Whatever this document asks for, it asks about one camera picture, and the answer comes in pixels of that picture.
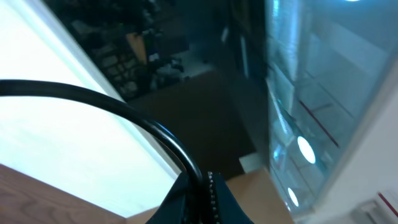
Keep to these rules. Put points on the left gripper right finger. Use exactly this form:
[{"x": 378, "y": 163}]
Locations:
[{"x": 223, "y": 208}]

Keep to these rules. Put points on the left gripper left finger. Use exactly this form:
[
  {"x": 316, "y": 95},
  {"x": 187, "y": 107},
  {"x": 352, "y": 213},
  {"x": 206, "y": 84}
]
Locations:
[{"x": 172, "y": 209}]

